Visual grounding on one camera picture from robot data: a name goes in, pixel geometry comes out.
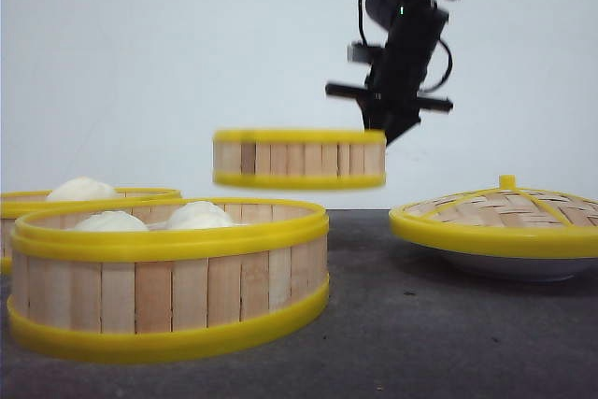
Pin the white bun front left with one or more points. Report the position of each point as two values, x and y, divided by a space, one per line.
111 221

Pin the white shallow plate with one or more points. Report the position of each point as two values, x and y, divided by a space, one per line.
517 268

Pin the front bamboo steamer basket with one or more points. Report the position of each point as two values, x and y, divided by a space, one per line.
164 295

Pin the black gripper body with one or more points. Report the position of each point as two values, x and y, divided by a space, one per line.
398 69

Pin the white bun left rear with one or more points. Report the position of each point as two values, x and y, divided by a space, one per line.
82 189

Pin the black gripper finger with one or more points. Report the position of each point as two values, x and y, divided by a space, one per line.
396 125
374 119

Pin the white bun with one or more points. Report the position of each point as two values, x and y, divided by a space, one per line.
82 189
111 221
199 215

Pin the woven bamboo steamer lid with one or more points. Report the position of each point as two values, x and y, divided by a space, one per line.
505 221

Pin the white bun front right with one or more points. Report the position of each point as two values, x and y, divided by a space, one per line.
199 215

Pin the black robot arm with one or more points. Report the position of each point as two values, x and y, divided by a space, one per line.
383 13

